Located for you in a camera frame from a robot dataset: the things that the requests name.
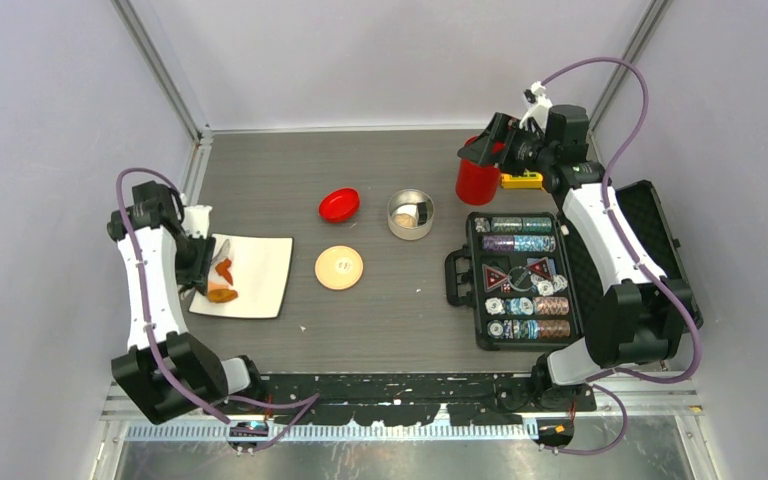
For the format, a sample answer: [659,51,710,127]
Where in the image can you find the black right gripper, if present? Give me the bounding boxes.
[458,113,556,177]

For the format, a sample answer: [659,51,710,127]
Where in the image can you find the metal tongs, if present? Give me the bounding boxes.
[208,239,232,288]

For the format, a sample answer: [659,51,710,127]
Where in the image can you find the red tall cup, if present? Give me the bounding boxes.
[455,152,502,206]

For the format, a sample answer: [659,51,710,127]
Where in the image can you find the black white sushi piece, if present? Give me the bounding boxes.
[398,202,429,228]

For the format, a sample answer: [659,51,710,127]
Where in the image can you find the beige bun food piece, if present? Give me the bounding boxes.
[391,213,418,229]

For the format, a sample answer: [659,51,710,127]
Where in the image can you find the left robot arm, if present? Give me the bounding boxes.
[107,181,267,425]

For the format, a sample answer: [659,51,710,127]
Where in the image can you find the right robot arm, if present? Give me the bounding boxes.
[457,104,703,411]

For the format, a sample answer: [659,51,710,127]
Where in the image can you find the steel round lunch container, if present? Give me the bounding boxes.
[387,189,435,241]

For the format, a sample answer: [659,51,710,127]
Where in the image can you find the orange shrimp food piece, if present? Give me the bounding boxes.
[214,258,234,286]

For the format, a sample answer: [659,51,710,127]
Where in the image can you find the yellow tape measure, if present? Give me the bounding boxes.
[500,172,543,190]

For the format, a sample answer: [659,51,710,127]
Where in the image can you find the white square plate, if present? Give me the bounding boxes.
[189,234,293,320]

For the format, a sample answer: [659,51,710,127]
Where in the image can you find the black poker chip case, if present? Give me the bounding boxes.
[444,180,689,352]

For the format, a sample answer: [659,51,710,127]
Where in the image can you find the red round lid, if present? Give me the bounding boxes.
[318,187,361,223]

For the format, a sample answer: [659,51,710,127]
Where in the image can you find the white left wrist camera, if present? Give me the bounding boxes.
[182,205,213,239]

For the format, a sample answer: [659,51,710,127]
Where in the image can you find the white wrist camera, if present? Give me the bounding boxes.
[520,81,553,130]
[182,205,213,239]

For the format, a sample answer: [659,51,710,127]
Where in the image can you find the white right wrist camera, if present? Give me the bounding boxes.
[520,81,553,130]

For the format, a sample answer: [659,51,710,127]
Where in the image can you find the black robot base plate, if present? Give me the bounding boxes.
[254,373,596,427]

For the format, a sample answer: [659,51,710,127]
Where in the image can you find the aluminium frame rail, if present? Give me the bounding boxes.
[97,373,706,459]

